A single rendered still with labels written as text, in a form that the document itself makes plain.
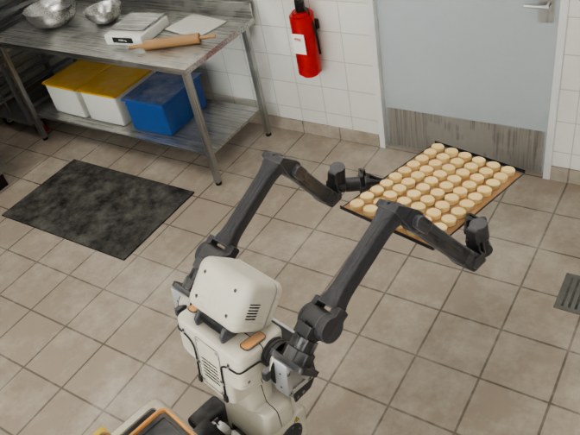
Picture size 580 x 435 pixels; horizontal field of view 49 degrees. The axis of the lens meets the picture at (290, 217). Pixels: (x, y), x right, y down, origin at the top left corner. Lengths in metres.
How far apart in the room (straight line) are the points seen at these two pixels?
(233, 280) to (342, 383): 1.45
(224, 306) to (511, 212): 2.42
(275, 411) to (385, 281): 1.57
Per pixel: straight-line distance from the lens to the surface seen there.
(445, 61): 3.91
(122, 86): 4.82
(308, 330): 1.68
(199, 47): 4.08
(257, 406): 1.99
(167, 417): 1.97
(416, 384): 3.01
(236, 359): 1.70
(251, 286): 1.65
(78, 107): 5.13
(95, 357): 3.53
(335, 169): 2.39
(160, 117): 4.50
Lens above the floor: 2.46
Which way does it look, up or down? 39 degrees down
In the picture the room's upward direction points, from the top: 12 degrees counter-clockwise
